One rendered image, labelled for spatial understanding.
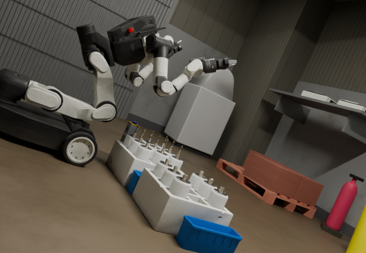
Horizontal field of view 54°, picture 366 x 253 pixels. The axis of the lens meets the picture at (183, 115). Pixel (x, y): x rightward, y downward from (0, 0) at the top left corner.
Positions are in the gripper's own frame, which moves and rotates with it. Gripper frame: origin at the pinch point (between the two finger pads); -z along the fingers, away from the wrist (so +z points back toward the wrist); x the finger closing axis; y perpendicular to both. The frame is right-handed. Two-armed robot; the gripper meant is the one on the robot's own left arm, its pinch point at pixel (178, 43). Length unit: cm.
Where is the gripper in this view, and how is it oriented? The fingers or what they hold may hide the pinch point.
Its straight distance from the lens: 296.1
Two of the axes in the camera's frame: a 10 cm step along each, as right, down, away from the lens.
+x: 7.6, 4.6, -4.6
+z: -6.5, 6.0, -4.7
